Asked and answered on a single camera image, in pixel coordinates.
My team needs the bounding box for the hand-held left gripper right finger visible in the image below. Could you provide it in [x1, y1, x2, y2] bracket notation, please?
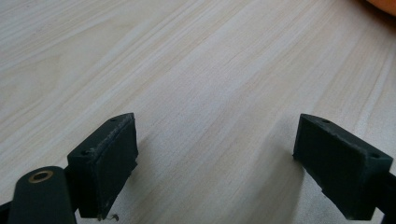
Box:
[292, 113, 394, 221]

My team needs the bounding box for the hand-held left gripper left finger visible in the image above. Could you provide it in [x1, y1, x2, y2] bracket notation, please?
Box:
[66, 112, 139, 221]

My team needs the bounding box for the orange object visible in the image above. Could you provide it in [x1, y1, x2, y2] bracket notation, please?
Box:
[362, 0, 396, 17]

